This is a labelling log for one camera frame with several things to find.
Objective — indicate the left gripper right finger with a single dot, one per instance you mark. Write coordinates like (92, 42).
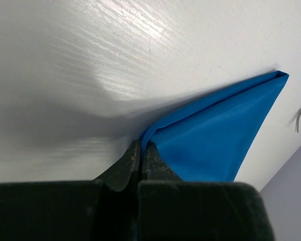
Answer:
(172, 209)

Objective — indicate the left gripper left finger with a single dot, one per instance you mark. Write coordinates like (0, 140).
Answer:
(104, 208)

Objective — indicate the blue cloth napkin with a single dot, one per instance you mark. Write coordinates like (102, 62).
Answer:
(208, 139)

